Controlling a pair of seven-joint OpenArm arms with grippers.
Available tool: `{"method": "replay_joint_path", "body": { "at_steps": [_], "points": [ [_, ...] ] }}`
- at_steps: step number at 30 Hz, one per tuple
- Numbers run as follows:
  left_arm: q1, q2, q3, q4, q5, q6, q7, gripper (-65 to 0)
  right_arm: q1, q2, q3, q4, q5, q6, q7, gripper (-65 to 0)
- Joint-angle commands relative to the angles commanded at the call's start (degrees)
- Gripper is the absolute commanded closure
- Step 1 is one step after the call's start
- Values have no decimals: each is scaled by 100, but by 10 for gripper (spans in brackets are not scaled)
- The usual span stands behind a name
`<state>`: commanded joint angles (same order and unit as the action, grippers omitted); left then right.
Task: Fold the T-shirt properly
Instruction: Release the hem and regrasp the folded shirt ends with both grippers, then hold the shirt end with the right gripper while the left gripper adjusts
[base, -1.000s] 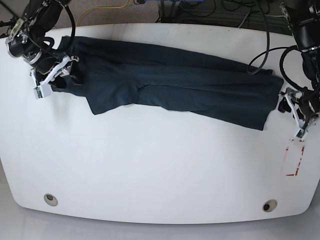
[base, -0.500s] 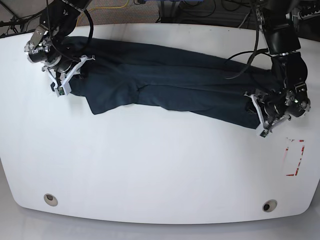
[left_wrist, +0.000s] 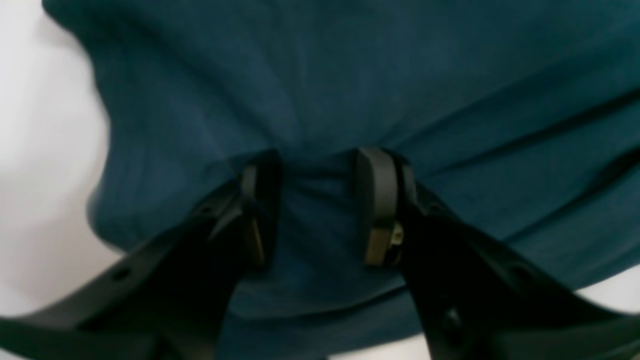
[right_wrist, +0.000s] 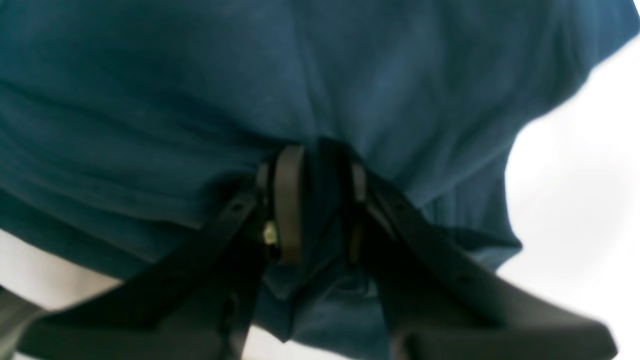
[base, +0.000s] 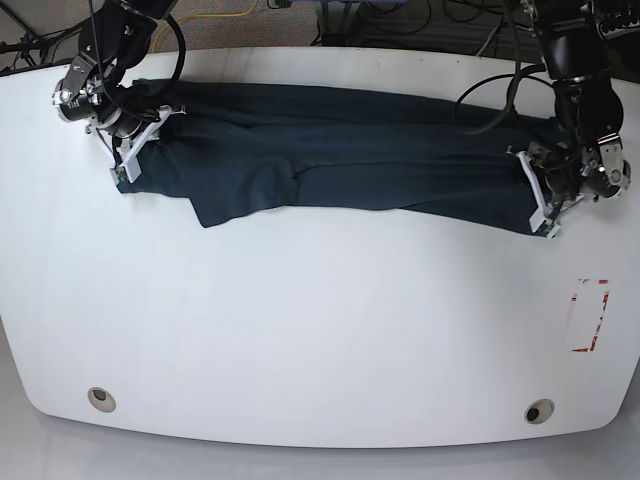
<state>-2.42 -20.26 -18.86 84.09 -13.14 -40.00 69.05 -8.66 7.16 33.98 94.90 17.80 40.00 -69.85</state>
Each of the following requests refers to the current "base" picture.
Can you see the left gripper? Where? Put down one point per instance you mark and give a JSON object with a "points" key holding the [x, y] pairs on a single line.
{"points": [[551, 206]]}

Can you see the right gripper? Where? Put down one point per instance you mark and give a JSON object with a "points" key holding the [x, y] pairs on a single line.
{"points": [[121, 137]]}

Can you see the dark navy T-shirt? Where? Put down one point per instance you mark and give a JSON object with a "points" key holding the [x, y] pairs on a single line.
{"points": [[237, 149]]}

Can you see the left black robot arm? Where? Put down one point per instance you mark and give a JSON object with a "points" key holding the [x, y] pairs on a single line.
{"points": [[591, 163]]}

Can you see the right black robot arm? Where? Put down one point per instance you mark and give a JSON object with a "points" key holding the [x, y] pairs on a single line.
{"points": [[114, 39]]}

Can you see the red tape rectangle marking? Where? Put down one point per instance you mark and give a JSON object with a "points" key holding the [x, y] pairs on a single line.
{"points": [[586, 314]]}

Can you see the black tripod stand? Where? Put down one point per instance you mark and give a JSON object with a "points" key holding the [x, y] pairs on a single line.
{"points": [[32, 49]]}

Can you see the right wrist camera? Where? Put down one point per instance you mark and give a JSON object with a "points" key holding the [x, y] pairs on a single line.
{"points": [[126, 172]]}

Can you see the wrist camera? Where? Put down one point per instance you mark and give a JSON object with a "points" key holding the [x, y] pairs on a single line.
{"points": [[126, 172], [542, 226]]}

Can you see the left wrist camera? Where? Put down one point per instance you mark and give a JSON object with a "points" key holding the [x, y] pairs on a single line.
{"points": [[542, 226]]}

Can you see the right table cable grommet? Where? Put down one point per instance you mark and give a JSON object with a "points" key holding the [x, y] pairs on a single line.
{"points": [[539, 411]]}

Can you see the table cable grommet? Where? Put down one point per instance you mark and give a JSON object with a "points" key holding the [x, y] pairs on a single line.
{"points": [[101, 400], [539, 411]]}

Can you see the left table cable grommet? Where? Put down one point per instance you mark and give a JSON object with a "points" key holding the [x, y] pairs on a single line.
{"points": [[101, 400]]}

